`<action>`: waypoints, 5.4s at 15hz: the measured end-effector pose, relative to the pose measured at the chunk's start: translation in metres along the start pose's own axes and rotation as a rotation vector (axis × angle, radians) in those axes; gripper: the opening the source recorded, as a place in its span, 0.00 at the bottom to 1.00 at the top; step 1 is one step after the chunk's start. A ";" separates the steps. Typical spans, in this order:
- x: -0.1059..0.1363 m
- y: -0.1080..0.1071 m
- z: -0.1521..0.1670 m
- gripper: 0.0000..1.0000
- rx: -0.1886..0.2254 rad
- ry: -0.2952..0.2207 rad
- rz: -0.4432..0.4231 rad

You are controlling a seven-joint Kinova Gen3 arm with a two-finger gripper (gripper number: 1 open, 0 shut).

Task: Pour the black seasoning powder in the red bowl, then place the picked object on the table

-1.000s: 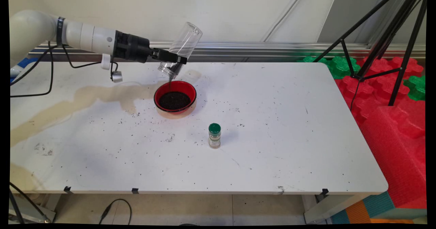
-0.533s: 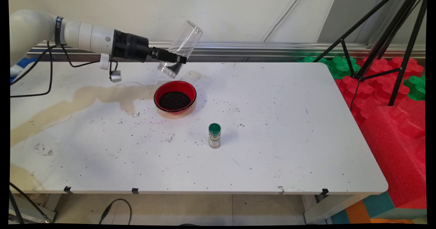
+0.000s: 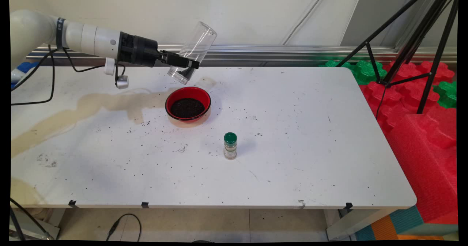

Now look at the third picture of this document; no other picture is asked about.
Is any black granule heap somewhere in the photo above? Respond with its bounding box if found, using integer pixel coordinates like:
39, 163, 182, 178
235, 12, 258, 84
170, 98, 205, 119

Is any thin black tripod cable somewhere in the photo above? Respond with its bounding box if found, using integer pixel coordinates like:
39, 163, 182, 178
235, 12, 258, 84
375, 85, 388, 119

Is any red bowl with black rim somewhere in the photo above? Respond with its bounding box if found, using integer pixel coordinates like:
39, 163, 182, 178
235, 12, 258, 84
165, 87, 212, 123

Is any green foam block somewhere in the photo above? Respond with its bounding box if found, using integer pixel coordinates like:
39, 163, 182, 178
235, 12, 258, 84
433, 81, 457, 109
320, 60, 387, 86

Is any black tripod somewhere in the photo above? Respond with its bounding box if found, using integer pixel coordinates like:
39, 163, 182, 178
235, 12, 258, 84
335, 0, 459, 115

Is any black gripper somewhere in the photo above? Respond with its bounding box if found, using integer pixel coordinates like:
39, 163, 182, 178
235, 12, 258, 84
119, 31, 200, 70

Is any studded pink-red foam block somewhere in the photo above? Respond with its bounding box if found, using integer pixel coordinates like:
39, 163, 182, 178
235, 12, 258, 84
360, 61, 457, 137

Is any orange foam block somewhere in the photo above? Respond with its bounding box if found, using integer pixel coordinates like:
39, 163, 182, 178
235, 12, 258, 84
371, 215, 445, 241

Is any black floor cable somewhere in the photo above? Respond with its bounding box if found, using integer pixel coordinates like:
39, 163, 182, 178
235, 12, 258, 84
106, 213, 142, 241

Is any white wall cable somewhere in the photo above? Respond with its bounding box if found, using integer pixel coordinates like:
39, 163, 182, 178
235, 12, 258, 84
283, 0, 329, 45

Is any grey table leg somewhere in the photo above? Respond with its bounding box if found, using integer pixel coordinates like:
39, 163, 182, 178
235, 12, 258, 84
327, 208, 397, 241
10, 209, 61, 240

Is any spice bottle with green cap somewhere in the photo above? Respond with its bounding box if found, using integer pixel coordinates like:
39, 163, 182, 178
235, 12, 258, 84
224, 132, 238, 160

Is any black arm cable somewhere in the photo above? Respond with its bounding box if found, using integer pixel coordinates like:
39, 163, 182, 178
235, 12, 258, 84
11, 48, 127, 106
11, 48, 57, 90

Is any aluminium rail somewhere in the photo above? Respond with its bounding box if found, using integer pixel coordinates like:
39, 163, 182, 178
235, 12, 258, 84
27, 43, 457, 67

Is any black strap on arm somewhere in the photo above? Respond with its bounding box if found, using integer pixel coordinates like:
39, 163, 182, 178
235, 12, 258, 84
56, 17, 66, 50

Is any black cable with metal plug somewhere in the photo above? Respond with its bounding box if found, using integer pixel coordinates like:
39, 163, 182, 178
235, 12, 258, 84
10, 198, 55, 240

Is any large pink-red foam block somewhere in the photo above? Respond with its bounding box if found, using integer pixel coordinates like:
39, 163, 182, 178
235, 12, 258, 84
386, 107, 458, 224

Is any teal foam block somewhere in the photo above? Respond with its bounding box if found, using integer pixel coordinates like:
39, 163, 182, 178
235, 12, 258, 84
355, 205, 424, 241

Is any clear plastic jar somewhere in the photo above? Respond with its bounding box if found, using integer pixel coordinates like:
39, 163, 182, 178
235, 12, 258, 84
167, 21, 218, 85

